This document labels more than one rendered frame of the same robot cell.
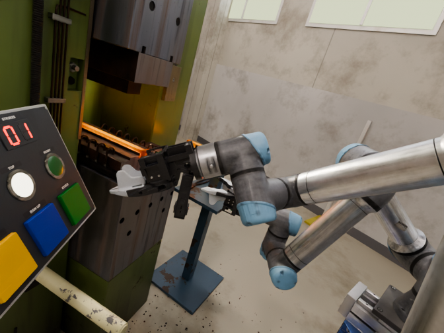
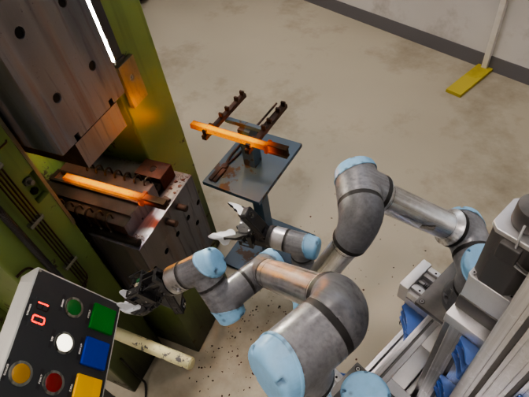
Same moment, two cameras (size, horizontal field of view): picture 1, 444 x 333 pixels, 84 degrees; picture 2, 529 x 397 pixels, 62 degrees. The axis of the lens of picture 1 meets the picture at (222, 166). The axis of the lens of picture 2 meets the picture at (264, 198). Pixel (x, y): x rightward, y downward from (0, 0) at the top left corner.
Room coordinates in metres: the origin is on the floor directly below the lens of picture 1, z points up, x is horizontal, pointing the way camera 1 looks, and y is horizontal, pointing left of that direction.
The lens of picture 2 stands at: (-0.02, -0.35, 2.12)
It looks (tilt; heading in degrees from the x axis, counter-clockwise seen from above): 49 degrees down; 13
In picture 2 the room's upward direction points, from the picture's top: 10 degrees counter-clockwise
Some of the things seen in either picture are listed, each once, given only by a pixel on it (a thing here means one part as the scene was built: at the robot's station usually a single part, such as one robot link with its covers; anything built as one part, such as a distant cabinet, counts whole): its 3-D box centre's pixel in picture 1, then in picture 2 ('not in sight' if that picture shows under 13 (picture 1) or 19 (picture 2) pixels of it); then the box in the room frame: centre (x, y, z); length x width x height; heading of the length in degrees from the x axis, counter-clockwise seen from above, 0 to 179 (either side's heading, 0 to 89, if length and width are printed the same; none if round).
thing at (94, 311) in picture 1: (69, 293); (141, 343); (0.57, 0.34, 0.62); 0.44 x 0.05 x 0.05; 73
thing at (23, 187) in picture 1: (22, 185); (64, 343); (0.38, 0.33, 1.09); 0.05 x 0.03 x 0.04; 163
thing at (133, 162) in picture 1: (100, 145); (96, 197); (0.99, 0.53, 0.96); 0.42 x 0.20 x 0.09; 73
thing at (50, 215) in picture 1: (46, 228); (94, 354); (0.38, 0.29, 1.01); 0.07 x 0.05 x 0.07; 8
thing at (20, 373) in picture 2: not in sight; (20, 373); (0.27, 0.36, 1.16); 0.05 x 0.03 x 0.04; 163
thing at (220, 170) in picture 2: (210, 178); (248, 139); (1.56, 0.05, 0.73); 0.60 x 0.04 x 0.01; 154
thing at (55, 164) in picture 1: (55, 166); (74, 307); (0.48, 0.35, 1.09); 0.05 x 0.03 x 0.04; 163
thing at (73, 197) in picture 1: (73, 203); (101, 319); (0.48, 0.30, 1.01); 0.07 x 0.05 x 0.07; 8
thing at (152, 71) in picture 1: (111, 57); (50, 122); (0.99, 0.53, 1.32); 0.42 x 0.20 x 0.10; 73
